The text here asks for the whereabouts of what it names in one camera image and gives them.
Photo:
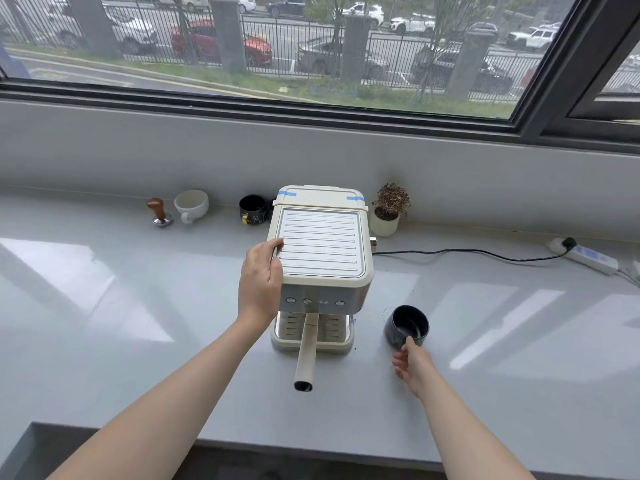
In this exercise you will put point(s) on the grey stone fence pillar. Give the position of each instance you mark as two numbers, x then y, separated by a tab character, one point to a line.
95	24
227	34
356	49
470	64

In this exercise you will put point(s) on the dried brown plant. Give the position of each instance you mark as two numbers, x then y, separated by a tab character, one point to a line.
392	198

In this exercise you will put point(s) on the person's right thumb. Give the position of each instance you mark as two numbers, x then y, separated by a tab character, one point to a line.
407	344

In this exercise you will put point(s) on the black plug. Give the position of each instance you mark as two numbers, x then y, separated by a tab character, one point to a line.
569	243

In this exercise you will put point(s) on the person's left forearm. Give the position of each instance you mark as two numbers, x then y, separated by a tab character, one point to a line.
170	404

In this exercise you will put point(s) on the cream portafilter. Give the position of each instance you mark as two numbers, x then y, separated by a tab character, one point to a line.
306	354

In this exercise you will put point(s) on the white plant pot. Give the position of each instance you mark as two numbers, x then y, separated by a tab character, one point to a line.
384	225

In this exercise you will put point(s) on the white power strip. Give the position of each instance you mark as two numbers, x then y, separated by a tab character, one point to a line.
590	255

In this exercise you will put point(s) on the white ceramic cup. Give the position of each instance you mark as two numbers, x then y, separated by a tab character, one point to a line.
191	204

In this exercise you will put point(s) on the black metal fence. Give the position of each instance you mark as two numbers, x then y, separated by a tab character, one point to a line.
292	25

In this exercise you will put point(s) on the person's left thumb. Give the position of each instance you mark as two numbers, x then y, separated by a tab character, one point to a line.
274	246

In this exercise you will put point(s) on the person's right hand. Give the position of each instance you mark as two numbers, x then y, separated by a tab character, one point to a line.
416	367

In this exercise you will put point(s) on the cream espresso machine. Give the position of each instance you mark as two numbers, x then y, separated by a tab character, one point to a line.
322	244

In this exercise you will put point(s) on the row of parked cars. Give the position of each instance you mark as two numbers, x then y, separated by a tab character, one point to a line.
210	42

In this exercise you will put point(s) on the dark window frame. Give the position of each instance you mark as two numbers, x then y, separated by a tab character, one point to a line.
555	69

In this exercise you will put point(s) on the person's right forearm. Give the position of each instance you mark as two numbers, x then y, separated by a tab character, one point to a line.
470	434

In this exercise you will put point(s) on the dark glazed mug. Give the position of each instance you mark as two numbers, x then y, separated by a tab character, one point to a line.
406	327

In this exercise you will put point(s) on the person's left hand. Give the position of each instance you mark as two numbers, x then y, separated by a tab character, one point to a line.
257	282

